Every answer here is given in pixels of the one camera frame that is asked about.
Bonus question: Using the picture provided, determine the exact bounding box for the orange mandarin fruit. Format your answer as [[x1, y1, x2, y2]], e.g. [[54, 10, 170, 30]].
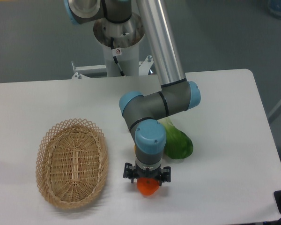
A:
[[137, 177, 159, 196]]

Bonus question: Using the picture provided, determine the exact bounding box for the woven wicker basket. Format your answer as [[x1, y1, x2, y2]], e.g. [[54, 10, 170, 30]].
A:
[[36, 119, 109, 210]]

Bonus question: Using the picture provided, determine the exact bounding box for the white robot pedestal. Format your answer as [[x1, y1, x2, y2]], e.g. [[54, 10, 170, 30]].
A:
[[71, 42, 154, 79]]

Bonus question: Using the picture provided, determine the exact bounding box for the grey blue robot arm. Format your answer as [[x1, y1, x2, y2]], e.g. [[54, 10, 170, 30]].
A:
[[64, 0, 201, 184]]

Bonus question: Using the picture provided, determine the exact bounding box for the black cable on pedestal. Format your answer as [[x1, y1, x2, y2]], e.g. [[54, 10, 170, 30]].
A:
[[110, 37, 126, 77]]

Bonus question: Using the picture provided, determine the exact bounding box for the green bok choy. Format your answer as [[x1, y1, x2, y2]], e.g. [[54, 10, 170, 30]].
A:
[[158, 117, 193, 160]]

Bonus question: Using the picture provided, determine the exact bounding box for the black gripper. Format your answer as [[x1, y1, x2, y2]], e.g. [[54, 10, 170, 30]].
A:
[[123, 163, 171, 186]]

